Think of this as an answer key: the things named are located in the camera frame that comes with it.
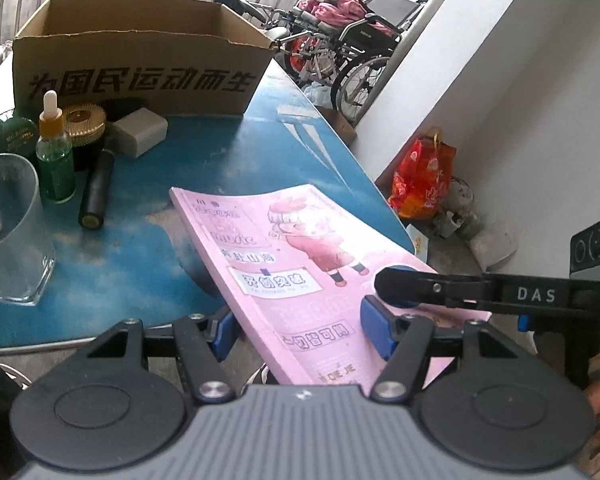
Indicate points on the brown cardboard box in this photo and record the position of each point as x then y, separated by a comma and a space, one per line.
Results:
130, 60

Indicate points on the dark green round jar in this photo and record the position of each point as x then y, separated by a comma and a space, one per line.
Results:
5, 135

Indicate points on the green glass dropper bottle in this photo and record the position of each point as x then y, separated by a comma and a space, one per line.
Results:
55, 165

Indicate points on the white power adapter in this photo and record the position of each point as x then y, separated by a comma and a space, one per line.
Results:
140, 132

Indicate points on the small brown floor box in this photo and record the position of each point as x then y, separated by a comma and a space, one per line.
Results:
342, 125

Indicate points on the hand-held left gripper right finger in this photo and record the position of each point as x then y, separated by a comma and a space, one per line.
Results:
377, 327

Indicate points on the pink clothes pile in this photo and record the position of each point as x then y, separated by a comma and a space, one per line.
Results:
340, 10

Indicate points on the pink book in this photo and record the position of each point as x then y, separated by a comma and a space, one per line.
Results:
290, 270

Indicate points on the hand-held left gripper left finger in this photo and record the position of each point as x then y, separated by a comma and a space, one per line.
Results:
222, 332

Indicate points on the gold lid black jar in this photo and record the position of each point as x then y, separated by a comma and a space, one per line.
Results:
85, 122

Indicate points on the white plastic bag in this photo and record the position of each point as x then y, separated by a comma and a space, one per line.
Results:
490, 245

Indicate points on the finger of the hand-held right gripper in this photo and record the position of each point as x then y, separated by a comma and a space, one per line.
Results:
430, 287

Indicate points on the black tube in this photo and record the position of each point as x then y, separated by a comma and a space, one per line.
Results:
97, 190

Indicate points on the person's black right shoe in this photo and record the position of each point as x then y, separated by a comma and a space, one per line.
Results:
260, 375

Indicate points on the clear glass cup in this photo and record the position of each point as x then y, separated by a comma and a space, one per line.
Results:
10, 240

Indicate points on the red gift bag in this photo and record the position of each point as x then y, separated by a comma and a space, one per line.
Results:
422, 180

